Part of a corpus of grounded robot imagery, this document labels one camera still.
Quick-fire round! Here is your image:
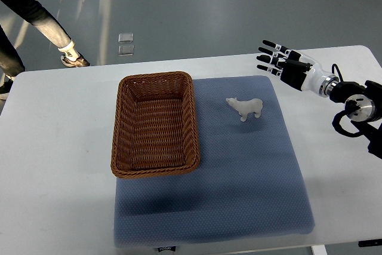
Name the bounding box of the floor socket plate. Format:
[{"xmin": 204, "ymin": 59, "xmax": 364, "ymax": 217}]
[
  {"xmin": 118, "ymin": 44, "xmax": 134, "ymax": 56},
  {"xmin": 118, "ymin": 32, "xmax": 134, "ymax": 43}
]

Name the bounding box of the black table label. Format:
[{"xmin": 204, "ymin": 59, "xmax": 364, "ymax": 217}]
[{"xmin": 157, "ymin": 246, "xmax": 176, "ymax": 253}]

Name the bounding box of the lower floor socket plate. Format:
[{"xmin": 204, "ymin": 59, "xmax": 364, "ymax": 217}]
[{"xmin": 118, "ymin": 44, "xmax": 134, "ymax": 56}]

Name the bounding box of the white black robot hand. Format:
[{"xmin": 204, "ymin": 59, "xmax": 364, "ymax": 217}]
[{"xmin": 257, "ymin": 40, "xmax": 340, "ymax": 97}]

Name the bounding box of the person in dark trousers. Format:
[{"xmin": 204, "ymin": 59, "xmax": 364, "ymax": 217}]
[{"xmin": 1, "ymin": 0, "xmax": 90, "ymax": 100}]

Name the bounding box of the black table control panel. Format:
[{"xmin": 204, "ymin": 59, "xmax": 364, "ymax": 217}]
[{"xmin": 358, "ymin": 239, "xmax": 382, "ymax": 248}]

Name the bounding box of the blue foam mat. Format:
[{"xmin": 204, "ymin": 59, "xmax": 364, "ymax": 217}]
[{"xmin": 114, "ymin": 76, "xmax": 315, "ymax": 248}]

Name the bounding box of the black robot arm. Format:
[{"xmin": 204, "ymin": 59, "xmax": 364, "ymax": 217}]
[{"xmin": 326, "ymin": 64, "xmax": 381, "ymax": 158}]

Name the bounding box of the brown wicker basket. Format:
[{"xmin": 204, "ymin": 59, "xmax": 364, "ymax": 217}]
[{"xmin": 110, "ymin": 71, "xmax": 201, "ymax": 179}]

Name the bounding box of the white toy bear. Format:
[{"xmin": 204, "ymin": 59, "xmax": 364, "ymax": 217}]
[{"xmin": 226, "ymin": 98, "xmax": 263, "ymax": 122}]

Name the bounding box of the upper floor socket plate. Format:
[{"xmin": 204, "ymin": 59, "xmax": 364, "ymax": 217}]
[{"xmin": 118, "ymin": 32, "xmax": 134, "ymax": 43}]

